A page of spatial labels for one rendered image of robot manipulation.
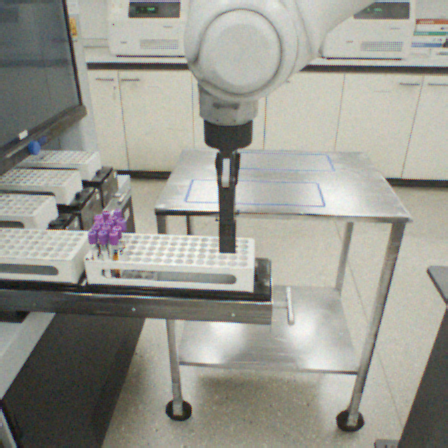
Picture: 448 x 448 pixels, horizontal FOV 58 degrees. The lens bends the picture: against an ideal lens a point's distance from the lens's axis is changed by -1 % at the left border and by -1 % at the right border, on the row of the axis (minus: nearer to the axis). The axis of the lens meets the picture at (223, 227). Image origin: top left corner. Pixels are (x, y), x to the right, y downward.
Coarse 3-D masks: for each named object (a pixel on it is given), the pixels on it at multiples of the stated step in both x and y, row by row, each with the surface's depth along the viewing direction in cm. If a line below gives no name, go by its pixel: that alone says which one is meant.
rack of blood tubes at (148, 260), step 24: (144, 240) 77; (168, 240) 77; (192, 240) 78; (216, 240) 78; (240, 240) 77; (96, 264) 71; (120, 264) 71; (144, 264) 70; (168, 264) 70; (192, 264) 70; (216, 264) 70; (240, 264) 71; (216, 288) 72; (240, 288) 71
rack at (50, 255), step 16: (0, 240) 77; (16, 240) 77; (32, 240) 77; (48, 240) 77; (64, 240) 78; (80, 240) 77; (0, 256) 72; (16, 256) 72; (32, 256) 73; (48, 256) 72; (64, 256) 73; (80, 256) 75; (0, 272) 78; (16, 272) 78; (32, 272) 78; (48, 272) 78; (64, 272) 73; (80, 272) 75
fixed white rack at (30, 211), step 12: (0, 204) 91; (12, 204) 91; (24, 204) 91; (36, 204) 90; (48, 204) 91; (0, 216) 86; (12, 216) 86; (24, 216) 85; (36, 216) 86; (48, 216) 91; (24, 228) 92; (36, 228) 87
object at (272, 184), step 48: (192, 192) 106; (240, 192) 106; (288, 192) 106; (336, 192) 106; (384, 192) 106; (336, 288) 158; (384, 288) 105; (192, 336) 136; (240, 336) 136; (288, 336) 136; (336, 336) 136
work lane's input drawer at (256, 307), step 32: (0, 288) 74; (32, 288) 74; (64, 288) 73; (96, 288) 73; (128, 288) 72; (160, 288) 72; (256, 288) 72; (288, 288) 82; (192, 320) 73; (224, 320) 73; (256, 320) 72; (288, 320) 74
